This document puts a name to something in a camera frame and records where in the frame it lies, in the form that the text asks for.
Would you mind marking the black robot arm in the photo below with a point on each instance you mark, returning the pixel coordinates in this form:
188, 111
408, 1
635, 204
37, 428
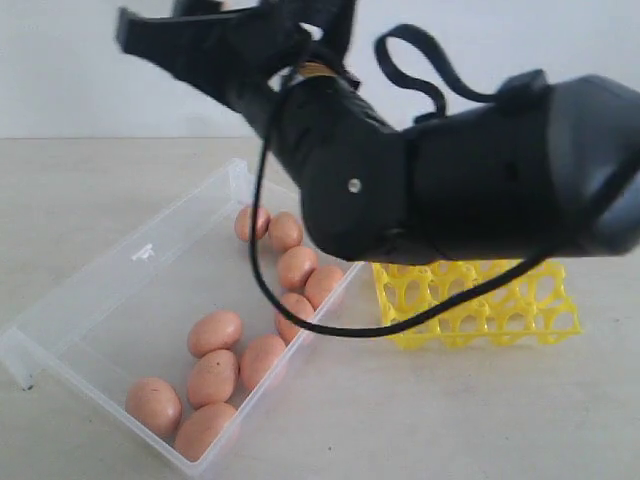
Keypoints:
514, 176

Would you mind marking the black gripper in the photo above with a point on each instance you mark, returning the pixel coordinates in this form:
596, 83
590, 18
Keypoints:
214, 49

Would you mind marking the clear plastic storage box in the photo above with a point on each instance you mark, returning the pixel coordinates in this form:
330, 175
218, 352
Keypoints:
128, 315

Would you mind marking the yellow plastic egg tray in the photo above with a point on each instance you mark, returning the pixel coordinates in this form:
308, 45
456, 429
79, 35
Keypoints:
532, 307

